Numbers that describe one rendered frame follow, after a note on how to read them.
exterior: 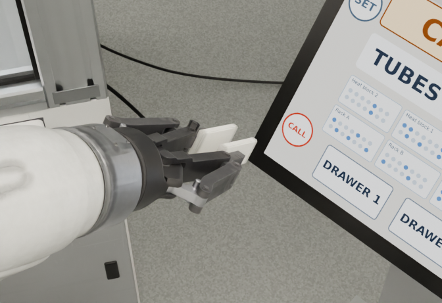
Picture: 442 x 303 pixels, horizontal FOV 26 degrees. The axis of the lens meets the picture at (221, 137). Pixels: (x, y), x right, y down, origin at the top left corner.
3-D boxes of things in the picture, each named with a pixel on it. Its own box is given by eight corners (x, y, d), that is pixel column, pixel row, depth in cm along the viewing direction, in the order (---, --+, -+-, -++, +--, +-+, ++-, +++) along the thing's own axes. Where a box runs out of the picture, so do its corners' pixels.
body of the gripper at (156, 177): (158, 165, 79) (215, 152, 87) (85, 110, 82) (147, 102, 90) (122, 238, 81) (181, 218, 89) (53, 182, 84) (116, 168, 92)
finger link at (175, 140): (132, 180, 87) (120, 172, 88) (186, 157, 97) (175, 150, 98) (149, 144, 86) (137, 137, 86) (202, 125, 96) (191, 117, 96)
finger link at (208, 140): (192, 158, 97) (187, 154, 97) (227, 150, 103) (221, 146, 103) (204, 133, 96) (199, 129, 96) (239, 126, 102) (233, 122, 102)
